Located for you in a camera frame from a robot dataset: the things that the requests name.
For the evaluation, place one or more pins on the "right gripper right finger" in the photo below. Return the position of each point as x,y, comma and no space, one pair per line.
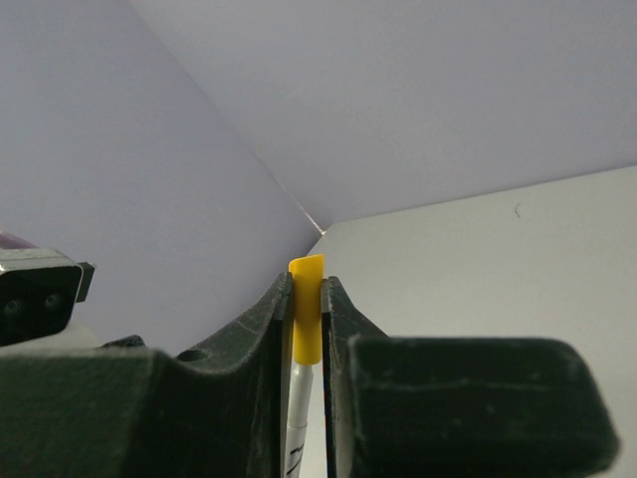
456,407

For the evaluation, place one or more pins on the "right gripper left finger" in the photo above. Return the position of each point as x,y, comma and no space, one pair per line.
218,409

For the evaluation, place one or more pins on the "yellow pen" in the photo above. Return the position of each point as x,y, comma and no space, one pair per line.
301,384

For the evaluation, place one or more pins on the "yellow pen cap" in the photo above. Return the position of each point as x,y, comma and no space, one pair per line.
307,275

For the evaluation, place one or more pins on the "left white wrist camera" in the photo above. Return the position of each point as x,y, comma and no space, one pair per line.
39,290

